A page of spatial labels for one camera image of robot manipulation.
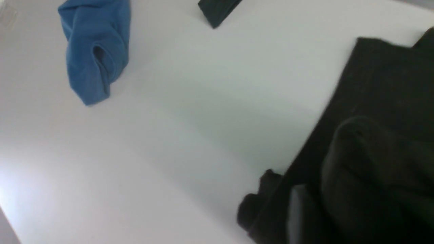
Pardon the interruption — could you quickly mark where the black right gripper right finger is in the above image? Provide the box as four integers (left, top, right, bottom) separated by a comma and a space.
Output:
287, 184, 317, 244

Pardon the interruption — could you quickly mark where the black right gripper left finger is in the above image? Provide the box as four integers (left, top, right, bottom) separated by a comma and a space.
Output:
237, 169, 283, 233

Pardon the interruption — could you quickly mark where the dark gray long-sleeved shirt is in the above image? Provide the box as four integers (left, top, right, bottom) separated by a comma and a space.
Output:
249, 27, 434, 244

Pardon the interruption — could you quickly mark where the dark teal crumpled garment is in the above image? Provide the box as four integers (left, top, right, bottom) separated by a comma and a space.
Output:
197, 0, 241, 29

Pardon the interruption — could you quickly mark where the blue crumpled garment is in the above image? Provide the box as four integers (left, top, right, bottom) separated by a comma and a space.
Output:
58, 0, 131, 106

